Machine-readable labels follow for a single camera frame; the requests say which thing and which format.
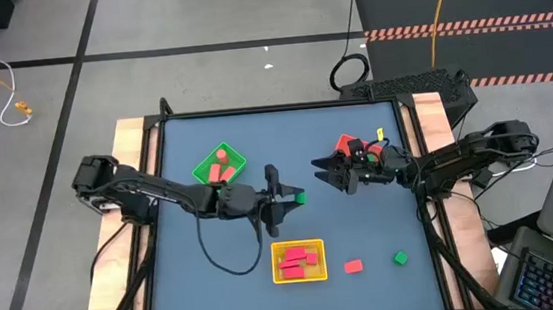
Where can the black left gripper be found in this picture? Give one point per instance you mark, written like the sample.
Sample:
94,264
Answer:
240,200

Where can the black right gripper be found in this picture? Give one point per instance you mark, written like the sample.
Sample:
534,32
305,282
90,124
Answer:
375,169

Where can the orange-red cylinder block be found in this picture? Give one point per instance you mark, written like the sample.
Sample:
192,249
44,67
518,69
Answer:
221,156

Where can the orange triangular prism block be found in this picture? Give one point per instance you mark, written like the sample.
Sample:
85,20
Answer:
353,266

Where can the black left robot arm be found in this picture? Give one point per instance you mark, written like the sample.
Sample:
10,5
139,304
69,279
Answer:
159,188

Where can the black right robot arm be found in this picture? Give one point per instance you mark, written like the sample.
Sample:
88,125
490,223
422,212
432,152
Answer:
457,156

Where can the orange plastic basket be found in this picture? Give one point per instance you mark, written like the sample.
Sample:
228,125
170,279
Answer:
342,143

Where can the yellow tag on right gripper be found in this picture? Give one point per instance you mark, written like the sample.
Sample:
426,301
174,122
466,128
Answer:
380,134

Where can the green plastic basket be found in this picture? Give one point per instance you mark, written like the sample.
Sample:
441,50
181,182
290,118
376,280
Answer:
237,159

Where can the yellow plastic basket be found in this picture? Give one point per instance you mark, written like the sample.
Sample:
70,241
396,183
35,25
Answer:
319,271

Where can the black mesh computer case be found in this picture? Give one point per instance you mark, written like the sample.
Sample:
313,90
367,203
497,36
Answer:
401,86

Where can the wooden side board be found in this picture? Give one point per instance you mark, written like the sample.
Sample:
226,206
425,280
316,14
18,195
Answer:
431,111
124,138

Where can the white paper scrap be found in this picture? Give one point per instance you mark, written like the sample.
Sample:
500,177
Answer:
269,66

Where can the black mat with striped edges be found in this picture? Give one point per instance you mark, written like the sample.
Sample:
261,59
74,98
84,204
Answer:
469,2

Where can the black table frame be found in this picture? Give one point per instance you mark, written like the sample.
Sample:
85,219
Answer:
277,108

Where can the black diagonal frame strut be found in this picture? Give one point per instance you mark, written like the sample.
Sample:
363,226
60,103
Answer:
459,269
128,298

